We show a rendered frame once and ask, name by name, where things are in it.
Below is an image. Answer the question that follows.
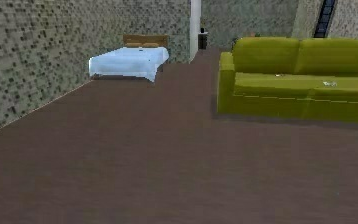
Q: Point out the bed with pale blue cover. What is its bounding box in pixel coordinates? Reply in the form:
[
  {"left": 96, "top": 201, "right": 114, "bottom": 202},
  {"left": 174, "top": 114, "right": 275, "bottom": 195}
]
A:
[{"left": 88, "top": 34, "right": 171, "bottom": 83}]

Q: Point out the olive green sofa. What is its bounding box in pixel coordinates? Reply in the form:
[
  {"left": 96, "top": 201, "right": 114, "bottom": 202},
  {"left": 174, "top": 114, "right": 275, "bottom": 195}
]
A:
[{"left": 216, "top": 36, "right": 358, "bottom": 124}]

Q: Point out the dark tall window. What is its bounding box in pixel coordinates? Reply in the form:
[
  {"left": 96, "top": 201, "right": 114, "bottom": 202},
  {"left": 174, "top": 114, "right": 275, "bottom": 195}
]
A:
[{"left": 313, "top": 0, "right": 337, "bottom": 39}]

